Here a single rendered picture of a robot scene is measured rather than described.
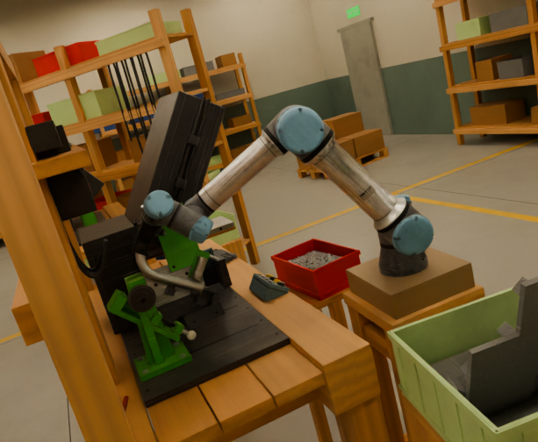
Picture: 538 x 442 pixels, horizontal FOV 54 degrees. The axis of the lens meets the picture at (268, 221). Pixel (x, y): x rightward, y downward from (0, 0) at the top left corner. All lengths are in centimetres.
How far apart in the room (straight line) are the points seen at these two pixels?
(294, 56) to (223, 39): 161
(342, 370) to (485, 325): 37
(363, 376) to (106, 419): 63
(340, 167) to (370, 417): 66
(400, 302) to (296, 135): 57
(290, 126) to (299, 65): 1056
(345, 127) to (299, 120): 711
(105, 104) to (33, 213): 391
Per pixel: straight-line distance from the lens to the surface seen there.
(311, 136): 136
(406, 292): 158
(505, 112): 762
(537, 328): 110
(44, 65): 532
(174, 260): 179
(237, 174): 153
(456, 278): 167
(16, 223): 110
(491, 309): 142
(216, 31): 1134
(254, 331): 160
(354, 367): 140
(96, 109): 494
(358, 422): 148
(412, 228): 147
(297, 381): 135
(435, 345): 137
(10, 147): 109
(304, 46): 1202
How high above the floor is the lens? 159
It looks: 15 degrees down
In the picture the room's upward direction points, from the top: 15 degrees counter-clockwise
